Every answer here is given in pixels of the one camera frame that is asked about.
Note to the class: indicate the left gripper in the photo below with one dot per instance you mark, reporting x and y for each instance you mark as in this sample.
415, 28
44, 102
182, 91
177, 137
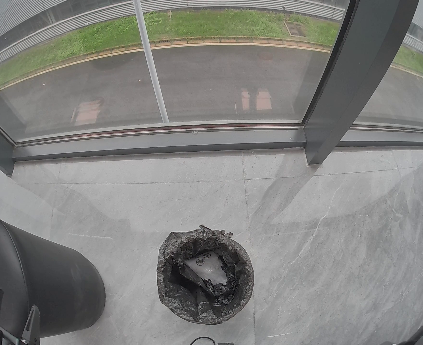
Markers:
3, 336

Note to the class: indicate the black plastic bag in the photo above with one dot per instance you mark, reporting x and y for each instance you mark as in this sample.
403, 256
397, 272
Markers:
172, 300

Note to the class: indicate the clear printed wrapper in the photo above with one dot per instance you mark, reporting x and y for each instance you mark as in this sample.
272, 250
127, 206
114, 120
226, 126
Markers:
207, 268

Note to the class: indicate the window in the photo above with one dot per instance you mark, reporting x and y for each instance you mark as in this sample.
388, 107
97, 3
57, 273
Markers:
358, 49

